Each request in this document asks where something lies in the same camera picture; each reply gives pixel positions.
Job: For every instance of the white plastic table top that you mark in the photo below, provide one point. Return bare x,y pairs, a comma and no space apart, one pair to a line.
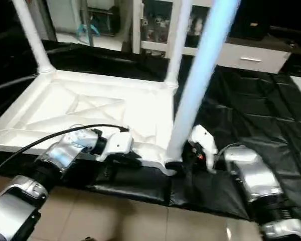
75,105

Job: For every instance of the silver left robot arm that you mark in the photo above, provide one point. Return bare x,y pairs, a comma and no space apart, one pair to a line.
65,150

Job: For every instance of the black work mat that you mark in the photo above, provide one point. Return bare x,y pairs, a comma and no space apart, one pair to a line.
261,110

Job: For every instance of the white drawer unit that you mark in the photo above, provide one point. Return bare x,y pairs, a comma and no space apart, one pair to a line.
253,57

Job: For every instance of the white glass door cabinet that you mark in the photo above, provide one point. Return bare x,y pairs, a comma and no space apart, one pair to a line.
155,25

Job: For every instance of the storage rack with items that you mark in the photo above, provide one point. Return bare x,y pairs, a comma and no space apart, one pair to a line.
98,20

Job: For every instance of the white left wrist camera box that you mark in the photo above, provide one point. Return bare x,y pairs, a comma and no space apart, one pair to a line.
118,144

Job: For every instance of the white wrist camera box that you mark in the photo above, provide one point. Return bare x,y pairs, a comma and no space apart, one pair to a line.
118,144
204,140

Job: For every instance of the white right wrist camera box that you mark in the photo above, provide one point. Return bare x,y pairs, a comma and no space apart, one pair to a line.
204,140

